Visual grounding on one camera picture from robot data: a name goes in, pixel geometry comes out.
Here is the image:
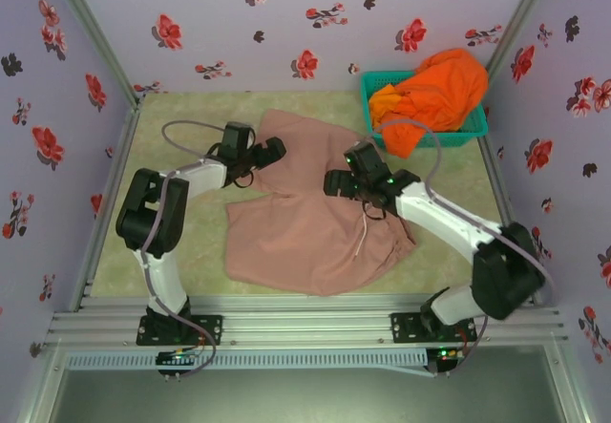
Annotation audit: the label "deep orange shorts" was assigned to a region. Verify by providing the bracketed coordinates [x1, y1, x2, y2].
[381, 48, 491, 159]

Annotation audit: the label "aluminium frame rail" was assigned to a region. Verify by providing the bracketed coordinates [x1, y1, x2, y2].
[45, 293, 569, 348]

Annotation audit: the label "grey right arm cable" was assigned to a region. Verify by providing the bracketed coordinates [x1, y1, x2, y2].
[367, 117, 556, 377]

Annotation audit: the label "aluminium corner post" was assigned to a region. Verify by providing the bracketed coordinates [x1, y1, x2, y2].
[481, 0, 559, 90]
[45, 0, 144, 109]

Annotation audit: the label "teal plastic basket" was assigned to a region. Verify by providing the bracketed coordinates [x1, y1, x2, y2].
[359, 70, 490, 151]

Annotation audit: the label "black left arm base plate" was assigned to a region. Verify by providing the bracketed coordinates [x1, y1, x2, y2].
[137, 314, 224, 347]

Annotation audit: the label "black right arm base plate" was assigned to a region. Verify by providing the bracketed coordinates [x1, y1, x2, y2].
[390, 311, 478, 345]

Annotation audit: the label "pink shorts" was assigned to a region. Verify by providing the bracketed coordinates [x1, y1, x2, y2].
[224, 109, 417, 297]

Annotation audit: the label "white slotted cable duct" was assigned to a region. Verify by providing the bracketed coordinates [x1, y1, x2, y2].
[64, 349, 429, 372]

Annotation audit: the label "black controller board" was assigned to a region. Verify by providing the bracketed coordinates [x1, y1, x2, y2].
[156, 346, 204, 377]
[432, 344, 467, 376]

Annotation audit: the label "pale green fuzzy mat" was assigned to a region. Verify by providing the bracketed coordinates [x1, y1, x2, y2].
[90, 89, 512, 298]

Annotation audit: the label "grey metal panel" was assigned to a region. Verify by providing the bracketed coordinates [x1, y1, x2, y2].
[47, 346, 574, 423]

